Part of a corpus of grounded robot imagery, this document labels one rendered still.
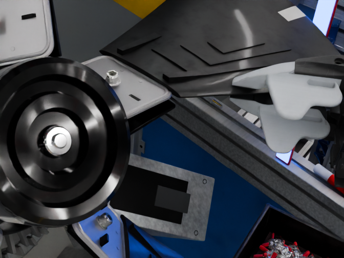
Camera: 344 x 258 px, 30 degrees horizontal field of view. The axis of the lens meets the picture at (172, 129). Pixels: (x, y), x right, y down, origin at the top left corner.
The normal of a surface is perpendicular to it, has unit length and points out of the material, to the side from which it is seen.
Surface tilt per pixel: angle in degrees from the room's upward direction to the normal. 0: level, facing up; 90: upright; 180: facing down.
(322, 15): 90
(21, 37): 48
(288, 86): 6
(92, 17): 90
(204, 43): 6
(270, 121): 10
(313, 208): 90
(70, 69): 63
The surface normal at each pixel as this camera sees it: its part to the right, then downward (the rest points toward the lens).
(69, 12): 0.71, 0.52
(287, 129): 0.06, -0.60
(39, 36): -0.24, -0.04
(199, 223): 0.59, -0.07
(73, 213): 0.53, -0.32
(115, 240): 0.80, -0.58
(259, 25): 0.25, -0.69
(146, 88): 0.07, -0.82
